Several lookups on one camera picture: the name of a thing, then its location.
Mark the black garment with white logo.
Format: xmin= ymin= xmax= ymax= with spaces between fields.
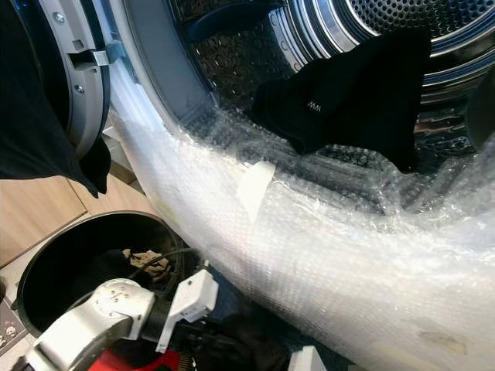
xmin=247 ymin=29 xmax=432 ymax=174

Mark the beige patterned cloth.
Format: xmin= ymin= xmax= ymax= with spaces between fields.
xmin=124 ymin=249 xmax=172 ymax=281

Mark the clear bubble wrap sheet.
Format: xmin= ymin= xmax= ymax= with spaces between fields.
xmin=104 ymin=100 xmax=495 ymax=371

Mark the black round laundry bucket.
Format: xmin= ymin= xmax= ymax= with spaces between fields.
xmin=15 ymin=210 xmax=186 ymax=341

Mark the white tape piece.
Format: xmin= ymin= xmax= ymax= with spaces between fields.
xmin=236 ymin=160 xmax=277 ymax=225

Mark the grey skull patterned mat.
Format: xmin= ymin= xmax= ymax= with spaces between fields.
xmin=0 ymin=298 xmax=26 ymax=356

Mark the wooden cabinet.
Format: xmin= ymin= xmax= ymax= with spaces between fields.
xmin=0 ymin=174 xmax=148 ymax=267

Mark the grey washer door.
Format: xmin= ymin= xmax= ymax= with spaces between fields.
xmin=39 ymin=0 xmax=113 ymax=159

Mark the black hanging garment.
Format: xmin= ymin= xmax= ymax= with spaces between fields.
xmin=0 ymin=0 xmax=113 ymax=198

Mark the grey washer door hinge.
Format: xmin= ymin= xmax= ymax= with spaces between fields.
xmin=68 ymin=48 xmax=125 ymax=72

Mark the dark drum lifter paddle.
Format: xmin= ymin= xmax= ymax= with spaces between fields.
xmin=186 ymin=0 xmax=283 ymax=43

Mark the steel perforated washer drum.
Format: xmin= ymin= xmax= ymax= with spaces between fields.
xmin=170 ymin=0 xmax=495 ymax=182

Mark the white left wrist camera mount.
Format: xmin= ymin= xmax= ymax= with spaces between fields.
xmin=156 ymin=268 xmax=220 ymax=354

